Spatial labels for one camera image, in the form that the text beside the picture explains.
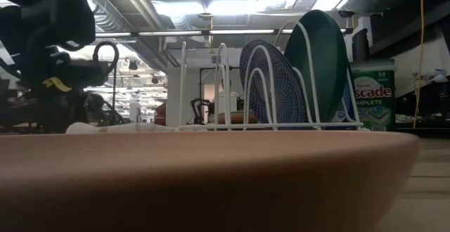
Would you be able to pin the black office chair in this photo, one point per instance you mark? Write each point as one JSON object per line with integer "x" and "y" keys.
{"x": 200, "y": 110}

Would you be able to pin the green Cascade detergent tub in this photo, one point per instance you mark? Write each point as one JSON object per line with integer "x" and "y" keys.
{"x": 374, "y": 98}

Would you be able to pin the brown plate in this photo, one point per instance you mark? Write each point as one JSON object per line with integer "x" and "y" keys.
{"x": 239, "y": 117}

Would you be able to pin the dark green plate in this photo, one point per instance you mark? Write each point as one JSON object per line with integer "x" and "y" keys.
{"x": 327, "y": 66}

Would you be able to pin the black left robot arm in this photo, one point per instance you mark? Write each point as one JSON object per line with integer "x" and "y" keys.
{"x": 52, "y": 10}

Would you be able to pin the white striped cloth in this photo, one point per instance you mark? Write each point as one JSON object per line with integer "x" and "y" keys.
{"x": 119, "y": 128}

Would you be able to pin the pink plate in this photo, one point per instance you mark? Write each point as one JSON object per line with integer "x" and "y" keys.
{"x": 197, "y": 179}

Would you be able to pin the blue patterned plate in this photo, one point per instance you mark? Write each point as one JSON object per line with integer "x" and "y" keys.
{"x": 284, "y": 95}

